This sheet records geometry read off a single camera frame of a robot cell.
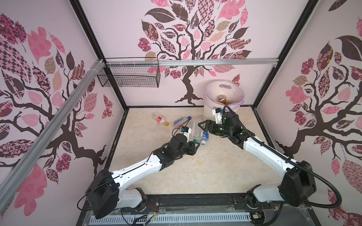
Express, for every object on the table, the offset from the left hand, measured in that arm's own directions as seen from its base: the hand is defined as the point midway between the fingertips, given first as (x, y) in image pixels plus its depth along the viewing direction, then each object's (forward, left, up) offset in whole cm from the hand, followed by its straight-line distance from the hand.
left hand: (197, 146), depth 78 cm
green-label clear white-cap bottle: (+6, 0, +6) cm, 9 cm away
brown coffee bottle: (+38, -21, +2) cm, 44 cm away
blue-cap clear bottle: (+33, +10, -17) cm, 39 cm away
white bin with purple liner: (+43, -20, +3) cm, 48 cm away
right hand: (+10, -3, +8) cm, 13 cm away
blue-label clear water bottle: (+14, -7, -11) cm, 19 cm away
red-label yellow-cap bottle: (+31, +26, -12) cm, 42 cm away
